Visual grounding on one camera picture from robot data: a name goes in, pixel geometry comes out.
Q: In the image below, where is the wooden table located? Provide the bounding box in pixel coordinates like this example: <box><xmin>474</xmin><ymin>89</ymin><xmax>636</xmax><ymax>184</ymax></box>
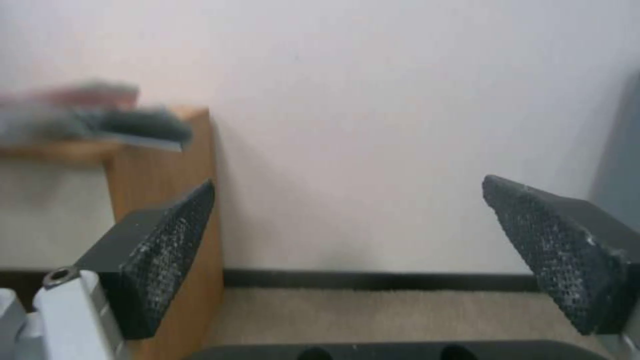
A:
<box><xmin>0</xmin><ymin>105</ymin><xmax>225</xmax><ymax>360</ymax></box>

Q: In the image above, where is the grey door edge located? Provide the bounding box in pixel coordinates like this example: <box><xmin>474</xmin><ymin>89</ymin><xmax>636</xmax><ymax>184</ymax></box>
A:
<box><xmin>587</xmin><ymin>69</ymin><xmax>640</xmax><ymax>237</ymax></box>

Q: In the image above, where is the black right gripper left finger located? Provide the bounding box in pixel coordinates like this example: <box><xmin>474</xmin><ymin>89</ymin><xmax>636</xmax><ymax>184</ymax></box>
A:
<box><xmin>0</xmin><ymin>178</ymin><xmax>217</xmax><ymax>360</ymax></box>

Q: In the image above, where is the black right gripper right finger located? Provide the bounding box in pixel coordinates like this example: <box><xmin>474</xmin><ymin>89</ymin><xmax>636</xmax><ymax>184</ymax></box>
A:
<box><xmin>481</xmin><ymin>174</ymin><xmax>640</xmax><ymax>360</ymax></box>

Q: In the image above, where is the black baseboard strip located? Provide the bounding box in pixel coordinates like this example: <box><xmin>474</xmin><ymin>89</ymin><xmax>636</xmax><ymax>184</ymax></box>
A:
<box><xmin>0</xmin><ymin>267</ymin><xmax>544</xmax><ymax>293</ymax></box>

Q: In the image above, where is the grey garbage bag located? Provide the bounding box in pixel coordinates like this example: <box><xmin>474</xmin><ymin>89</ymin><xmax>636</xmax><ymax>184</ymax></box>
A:
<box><xmin>0</xmin><ymin>98</ymin><xmax>194</xmax><ymax>153</ymax></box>

